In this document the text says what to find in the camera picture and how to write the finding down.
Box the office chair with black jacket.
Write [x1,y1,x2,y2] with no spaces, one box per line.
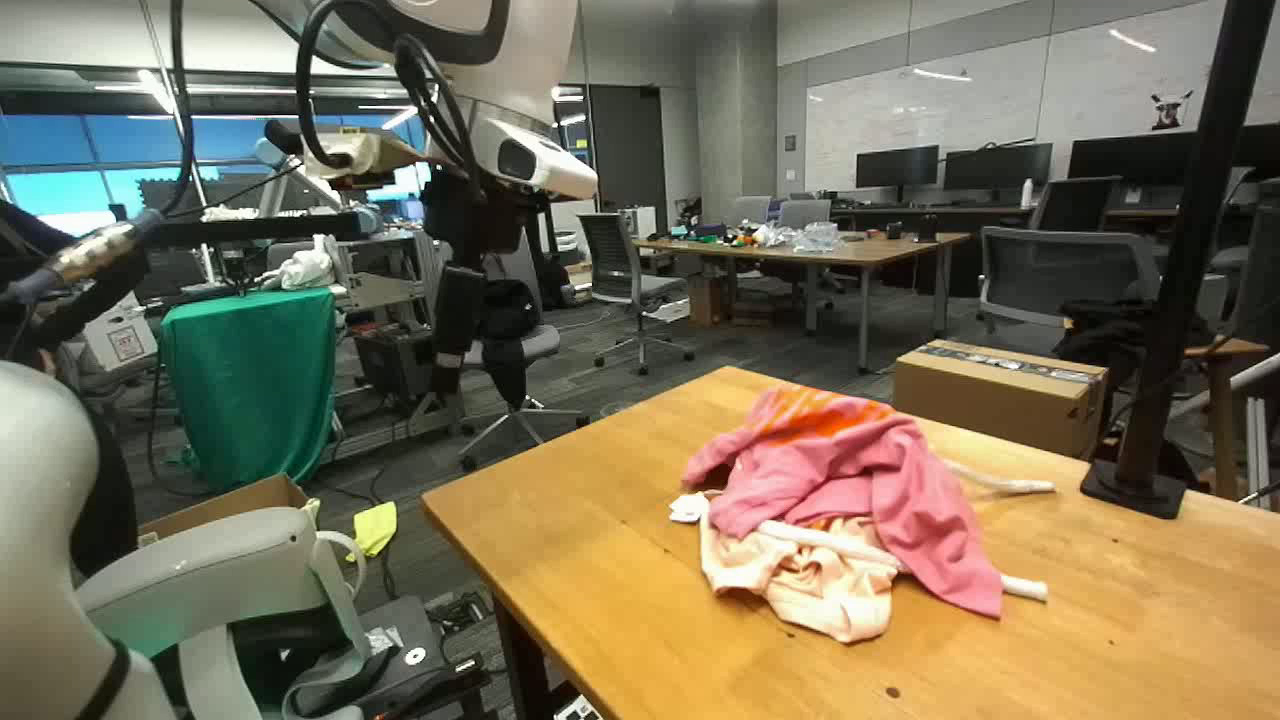
[431,222,592,470]

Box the long wooden desk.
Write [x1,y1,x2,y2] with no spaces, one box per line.
[648,222,975,377]

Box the flat brown cardboard box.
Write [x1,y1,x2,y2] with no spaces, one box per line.
[132,470,320,546]

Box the black mesh office chair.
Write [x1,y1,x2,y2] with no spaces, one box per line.
[1033,172,1130,234]

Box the cardboard box with black tape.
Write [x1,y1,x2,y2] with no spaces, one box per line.
[891,337,1114,458]

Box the black electronics box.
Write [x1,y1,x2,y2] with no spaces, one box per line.
[256,592,466,720]

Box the grey mesh office chair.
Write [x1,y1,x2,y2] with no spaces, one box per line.
[975,222,1169,352]

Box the black camera stand pole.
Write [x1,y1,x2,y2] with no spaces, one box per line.
[1077,0,1280,518]

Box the peach t-shirt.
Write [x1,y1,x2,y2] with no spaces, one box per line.
[669,489,911,646]

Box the wooden stool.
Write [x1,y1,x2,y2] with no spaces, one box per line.
[1179,337,1274,501]

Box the black computer monitor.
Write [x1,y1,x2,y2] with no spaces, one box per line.
[851,143,945,207]
[1063,126,1211,207]
[942,138,1056,207]

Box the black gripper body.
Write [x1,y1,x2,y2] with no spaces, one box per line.
[419,165,539,289]

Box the green cloth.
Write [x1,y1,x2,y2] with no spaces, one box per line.
[156,283,342,490]

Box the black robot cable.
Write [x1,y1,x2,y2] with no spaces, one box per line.
[0,0,485,355]

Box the pink t-shirt with orange print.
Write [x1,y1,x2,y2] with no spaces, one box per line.
[682,385,1007,618]

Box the white crumpled bag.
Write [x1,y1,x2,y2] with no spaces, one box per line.
[253,231,350,296]

